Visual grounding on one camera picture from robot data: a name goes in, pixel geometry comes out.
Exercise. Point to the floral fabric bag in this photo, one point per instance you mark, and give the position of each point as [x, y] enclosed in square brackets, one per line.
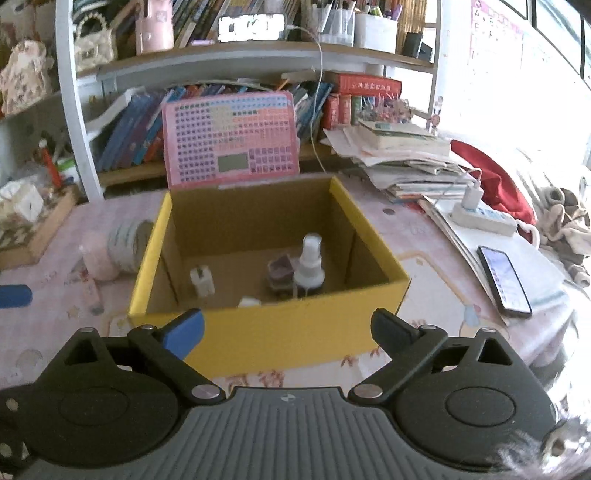
[25, 78]

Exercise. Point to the thick red dictionary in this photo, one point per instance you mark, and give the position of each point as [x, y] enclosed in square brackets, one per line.
[369, 84]

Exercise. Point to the white bookshelf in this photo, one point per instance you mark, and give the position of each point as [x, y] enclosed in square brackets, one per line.
[74, 115]

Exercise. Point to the clear pen holder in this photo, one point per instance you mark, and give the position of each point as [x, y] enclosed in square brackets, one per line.
[332, 25]

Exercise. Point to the small black box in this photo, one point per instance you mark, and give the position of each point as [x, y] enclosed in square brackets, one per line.
[417, 45]

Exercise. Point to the red cloth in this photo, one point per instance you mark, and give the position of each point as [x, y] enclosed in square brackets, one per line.
[498, 180]

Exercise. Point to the pink toy keyboard tablet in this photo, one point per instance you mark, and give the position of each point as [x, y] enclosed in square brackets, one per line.
[231, 138]

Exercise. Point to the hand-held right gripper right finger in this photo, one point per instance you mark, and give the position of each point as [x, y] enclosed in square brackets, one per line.
[392, 330]

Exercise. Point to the colourful pop-up figures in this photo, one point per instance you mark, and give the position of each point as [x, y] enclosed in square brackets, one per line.
[390, 110]

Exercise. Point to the grey furry trim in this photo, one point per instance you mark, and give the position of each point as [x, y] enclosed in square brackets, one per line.
[568, 443]

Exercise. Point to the white jar green label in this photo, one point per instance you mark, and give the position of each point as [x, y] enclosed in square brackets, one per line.
[69, 170]

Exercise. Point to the wooden box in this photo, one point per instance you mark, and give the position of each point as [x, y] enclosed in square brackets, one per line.
[41, 230]

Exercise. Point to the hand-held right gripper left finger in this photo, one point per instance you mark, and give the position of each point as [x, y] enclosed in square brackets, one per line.
[184, 333]

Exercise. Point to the row of blue books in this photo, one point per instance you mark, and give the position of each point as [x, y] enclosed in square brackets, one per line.
[311, 108]
[129, 134]

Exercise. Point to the black smartphone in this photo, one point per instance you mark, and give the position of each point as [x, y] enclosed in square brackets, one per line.
[503, 281]

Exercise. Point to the red white toy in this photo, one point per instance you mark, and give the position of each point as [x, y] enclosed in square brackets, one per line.
[50, 164]

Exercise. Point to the pink printed tablecloth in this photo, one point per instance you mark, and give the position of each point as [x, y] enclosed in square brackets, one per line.
[415, 240]

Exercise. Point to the white charger plug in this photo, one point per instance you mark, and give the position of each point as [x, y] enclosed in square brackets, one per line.
[473, 196]

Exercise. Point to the alphabet wall poster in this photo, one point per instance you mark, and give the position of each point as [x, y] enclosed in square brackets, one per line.
[494, 37]

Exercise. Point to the white rectangular device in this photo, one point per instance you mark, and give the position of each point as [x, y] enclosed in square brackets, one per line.
[251, 27]

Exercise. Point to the pink bottle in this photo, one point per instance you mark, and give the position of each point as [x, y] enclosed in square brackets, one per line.
[154, 27]

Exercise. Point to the grey knitted cloth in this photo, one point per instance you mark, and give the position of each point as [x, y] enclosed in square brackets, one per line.
[565, 226]

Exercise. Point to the pearl bead handbag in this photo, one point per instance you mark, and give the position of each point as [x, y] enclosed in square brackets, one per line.
[94, 46]

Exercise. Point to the white pen container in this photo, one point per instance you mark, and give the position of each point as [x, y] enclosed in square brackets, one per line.
[376, 32]

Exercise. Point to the white cap spray bottle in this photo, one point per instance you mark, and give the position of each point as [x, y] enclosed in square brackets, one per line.
[308, 272]

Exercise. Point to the grey tape roll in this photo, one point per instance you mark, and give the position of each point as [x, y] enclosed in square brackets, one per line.
[124, 244]

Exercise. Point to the stack of books and papers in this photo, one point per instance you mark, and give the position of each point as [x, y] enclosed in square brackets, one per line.
[401, 157]

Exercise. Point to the white plug adapter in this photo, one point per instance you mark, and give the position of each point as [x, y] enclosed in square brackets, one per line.
[203, 282]

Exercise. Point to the white notebooks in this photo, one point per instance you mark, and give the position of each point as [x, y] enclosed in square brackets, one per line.
[540, 258]

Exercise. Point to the standing red books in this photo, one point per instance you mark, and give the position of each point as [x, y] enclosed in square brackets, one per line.
[337, 110]

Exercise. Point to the white power strip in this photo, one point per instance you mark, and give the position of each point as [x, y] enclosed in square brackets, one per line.
[489, 220]

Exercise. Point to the white tissue pack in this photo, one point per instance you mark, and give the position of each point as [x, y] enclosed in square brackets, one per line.
[21, 201]

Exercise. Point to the yellow cardboard box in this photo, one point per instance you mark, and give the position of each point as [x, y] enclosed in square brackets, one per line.
[277, 337]

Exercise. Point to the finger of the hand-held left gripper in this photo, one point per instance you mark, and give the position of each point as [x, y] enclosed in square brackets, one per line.
[14, 296]
[9, 424]

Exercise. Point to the grey toy truck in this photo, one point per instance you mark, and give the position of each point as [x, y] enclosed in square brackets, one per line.
[279, 272]

